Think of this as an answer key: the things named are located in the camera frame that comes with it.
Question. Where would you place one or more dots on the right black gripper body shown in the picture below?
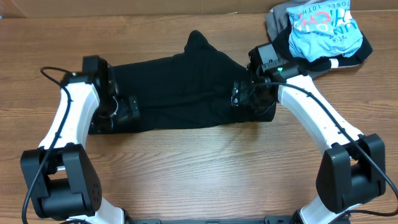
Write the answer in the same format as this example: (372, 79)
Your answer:
(236, 93)

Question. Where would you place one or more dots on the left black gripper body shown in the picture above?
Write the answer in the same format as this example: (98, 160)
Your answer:
(115, 109)

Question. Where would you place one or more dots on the black t-shirt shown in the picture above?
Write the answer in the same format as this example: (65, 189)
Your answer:
(186, 91)

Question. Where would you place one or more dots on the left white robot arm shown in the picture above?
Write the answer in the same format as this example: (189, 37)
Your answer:
(62, 182)

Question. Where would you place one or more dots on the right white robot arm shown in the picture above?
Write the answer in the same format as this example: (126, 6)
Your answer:
(350, 172)

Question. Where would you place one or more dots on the black folded garment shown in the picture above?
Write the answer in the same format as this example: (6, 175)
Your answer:
(281, 46)

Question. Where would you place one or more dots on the grey folded garment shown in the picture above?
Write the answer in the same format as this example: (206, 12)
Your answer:
(278, 19)

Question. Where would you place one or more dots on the light blue printed t-shirt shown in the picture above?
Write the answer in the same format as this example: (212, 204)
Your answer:
(323, 29)

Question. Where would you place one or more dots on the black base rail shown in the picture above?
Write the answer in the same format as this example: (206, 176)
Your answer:
(214, 221)

